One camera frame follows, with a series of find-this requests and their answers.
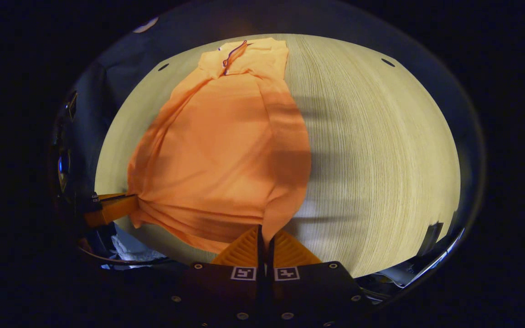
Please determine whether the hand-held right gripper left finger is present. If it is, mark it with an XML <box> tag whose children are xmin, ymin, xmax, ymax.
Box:
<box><xmin>170</xmin><ymin>225</ymin><xmax>264</xmax><ymax>328</ymax></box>

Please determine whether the white textured cloth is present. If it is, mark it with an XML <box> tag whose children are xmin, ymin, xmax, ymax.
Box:
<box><xmin>110</xmin><ymin>234</ymin><xmax>170</xmax><ymax>264</ymax></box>

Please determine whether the silver metal frame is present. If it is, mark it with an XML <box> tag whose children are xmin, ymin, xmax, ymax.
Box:
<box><xmin>363</xmin><ymin>222</ymin><xmax>467</xmax><ymax>301</ymax></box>

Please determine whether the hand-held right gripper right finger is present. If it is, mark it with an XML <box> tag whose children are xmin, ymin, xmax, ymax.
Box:
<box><xmin>265</xmin><ymin>228</ymin><xmax>373</xmax><ymax>328</ymax></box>

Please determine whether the orange T-shirt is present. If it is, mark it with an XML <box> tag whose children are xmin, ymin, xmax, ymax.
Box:
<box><xmin>127</xmin><ymin>38</ymin><xmax>312</xmax><ymax>255</ymax></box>

